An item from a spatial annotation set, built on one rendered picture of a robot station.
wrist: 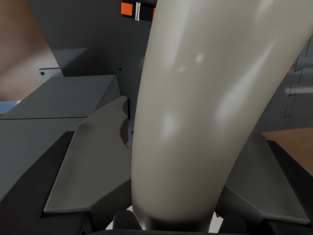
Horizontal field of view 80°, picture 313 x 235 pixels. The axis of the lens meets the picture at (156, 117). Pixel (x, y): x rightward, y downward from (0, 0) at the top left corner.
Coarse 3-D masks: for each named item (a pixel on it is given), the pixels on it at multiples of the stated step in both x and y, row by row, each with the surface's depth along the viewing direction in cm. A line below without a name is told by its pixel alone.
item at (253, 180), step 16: (256, 144) 8; (240, 160) 7; (256, 160) 7; (272, 160) 7; (240, 176) 7; (256, 176) 7; (272, 176) 7; (224, 192) 6; (240, 192) 6; (256, 192) 6; (272, 192) 6; (288, 192) 6; (224, 208) 7; (240, 208) 6; (256, 208) 6; (272, 208) 6; (288, 208) 6; (256, 224) 6; (304, 224) 6
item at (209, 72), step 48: (192, 0) 3; (240, 0) 3; (288, 0) 2; (192, 48) 3; (240, 48) 3; (288, 48) 3; (144, 96) 4; (192, 96) 3; (240, 96) 3; (144, 144) 4; (192, 144) 4; (240, 144) 4; (144, 192) 5; (192, 192) 5
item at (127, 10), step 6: (126, 0) 84; (126, 6) 85; (132, 6) 85; (138, 6) 83; (144, 6) 82; (126, 12) 86; (132, 12) 86; (138, 12) 84; (144, 12) 84; (150, 12) 83; (132, 18) 88; (138, 18) 86; (144, 18) 85; (150, 18) 84
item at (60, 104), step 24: (48, 72) 108; (48, 96) 90; (72, 96) 88; (96, 96) 86; (0, 120) 76; (24, 120) 74; (48, 120) 73; (72, 120) 72; (0, 144) 63; (24, 144) 62; (48, 144) 61; (0, 168) 54; (24, 168) 54; (0, 192) 48
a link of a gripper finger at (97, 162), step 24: (120, 96) 12; (96, 120) 9; (120, 120) 9; (72, 144) 8; (96, 144) 8; (120, 144) 8; (72, 168) 7; (96, 168) 7; (120, 168) 7; (72, 192) 6; (96, 192) 6; (120, 192) 6; (96, 216) 6
